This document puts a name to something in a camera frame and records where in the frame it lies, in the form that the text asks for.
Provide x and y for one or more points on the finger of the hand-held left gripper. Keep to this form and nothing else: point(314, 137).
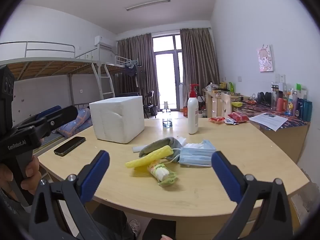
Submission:
point(50, 111)
point(62, 115)

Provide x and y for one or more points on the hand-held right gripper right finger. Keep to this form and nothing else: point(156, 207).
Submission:
point(225, 177)

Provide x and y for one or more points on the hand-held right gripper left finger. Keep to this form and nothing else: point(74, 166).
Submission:
point(96, 172)

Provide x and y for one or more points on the bundle of blue face masks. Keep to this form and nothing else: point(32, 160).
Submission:
point(197, 156)

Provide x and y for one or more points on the white foam box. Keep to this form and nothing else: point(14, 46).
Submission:
point(117, 120)

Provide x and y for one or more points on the yellow sponge cloth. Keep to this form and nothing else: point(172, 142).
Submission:
point(150, 158)

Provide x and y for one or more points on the green packet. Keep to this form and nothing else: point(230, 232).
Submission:
point(162, 173)

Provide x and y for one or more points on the grey cloth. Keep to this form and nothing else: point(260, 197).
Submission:
point(160, 143)

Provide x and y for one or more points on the person's left forearm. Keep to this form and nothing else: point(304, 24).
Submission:
point(8, 210)

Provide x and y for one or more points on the person's left hand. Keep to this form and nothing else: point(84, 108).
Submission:
point(31, 171)

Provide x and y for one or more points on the blue and orange quilt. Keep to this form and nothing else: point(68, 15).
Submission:
point(75, 122)

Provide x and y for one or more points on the black smartphone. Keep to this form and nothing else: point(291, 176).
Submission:
point(70, 145)

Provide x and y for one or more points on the metal bunk bed with ladder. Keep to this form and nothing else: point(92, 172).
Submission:
point(50, 63)

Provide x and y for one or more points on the person's dark trousers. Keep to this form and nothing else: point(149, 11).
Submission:
point(110, 222)

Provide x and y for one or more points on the white and blue packet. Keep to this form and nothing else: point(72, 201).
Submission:
point(230, 121)

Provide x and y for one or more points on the white tissue packet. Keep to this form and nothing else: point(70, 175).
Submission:
point(181, 140)

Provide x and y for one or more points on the small red snack packet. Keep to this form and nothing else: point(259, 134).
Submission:
point(216, 120)

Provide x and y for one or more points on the large red snack packet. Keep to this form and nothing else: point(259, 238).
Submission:
point(238, 117)

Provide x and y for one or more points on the person's shoe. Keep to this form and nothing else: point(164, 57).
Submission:
point(135, 227)

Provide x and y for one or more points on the white lotion pump bottle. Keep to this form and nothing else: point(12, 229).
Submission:
point(193, 117)

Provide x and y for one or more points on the printed paper sheet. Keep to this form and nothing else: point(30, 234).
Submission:
point(268, 121)

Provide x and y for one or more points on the wooden chair with smiley face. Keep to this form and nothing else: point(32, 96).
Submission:
point(227, 106)

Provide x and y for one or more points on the patterned tablecloth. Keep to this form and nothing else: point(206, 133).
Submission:
point(255, 110)

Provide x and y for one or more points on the yellow packet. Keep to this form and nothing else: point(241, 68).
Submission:
point(237, 104)

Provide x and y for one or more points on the wooden desk with drawers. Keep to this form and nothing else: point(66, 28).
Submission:
point(212, 102)

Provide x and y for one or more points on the orange bag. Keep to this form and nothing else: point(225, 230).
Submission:
point(185, 111)

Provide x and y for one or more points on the clear spray bottle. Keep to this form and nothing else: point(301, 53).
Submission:
point(167, 122)

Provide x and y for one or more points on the hanging dark clothes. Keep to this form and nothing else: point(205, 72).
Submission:
point(130, 71)

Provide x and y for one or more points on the white air conditioner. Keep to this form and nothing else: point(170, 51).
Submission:
point(103, 41)

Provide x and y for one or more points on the black folding chair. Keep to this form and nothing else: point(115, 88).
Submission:
point(148, 103)

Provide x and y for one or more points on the black headphones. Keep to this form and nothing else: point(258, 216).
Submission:
point(265, 97)

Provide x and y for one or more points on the brown curtain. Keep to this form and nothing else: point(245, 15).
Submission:
point(135, 62)
point(200, 62)

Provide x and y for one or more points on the green bottle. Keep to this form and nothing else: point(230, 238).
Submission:
point(231, 87)

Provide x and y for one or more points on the row of toiletry bottles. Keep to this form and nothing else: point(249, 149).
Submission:
point(292, 105)

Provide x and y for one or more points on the glass balcony door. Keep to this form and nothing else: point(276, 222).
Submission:
point(166, 75)

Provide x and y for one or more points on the ceiling tube light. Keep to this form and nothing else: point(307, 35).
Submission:
point(148, 4)

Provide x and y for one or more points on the white wall socket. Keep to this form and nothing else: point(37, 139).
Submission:
point(280, 78)

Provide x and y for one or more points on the pink cartoon wall poster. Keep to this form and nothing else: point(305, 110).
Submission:
point(265, 58)

